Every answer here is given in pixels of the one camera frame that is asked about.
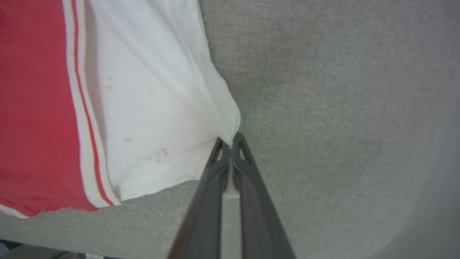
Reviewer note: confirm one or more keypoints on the red and white garment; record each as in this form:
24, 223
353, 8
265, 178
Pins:
143, 90

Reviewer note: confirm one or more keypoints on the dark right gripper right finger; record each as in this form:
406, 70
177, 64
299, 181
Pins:
258, 216

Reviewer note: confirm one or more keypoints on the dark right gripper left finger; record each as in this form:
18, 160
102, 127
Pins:
205, 216

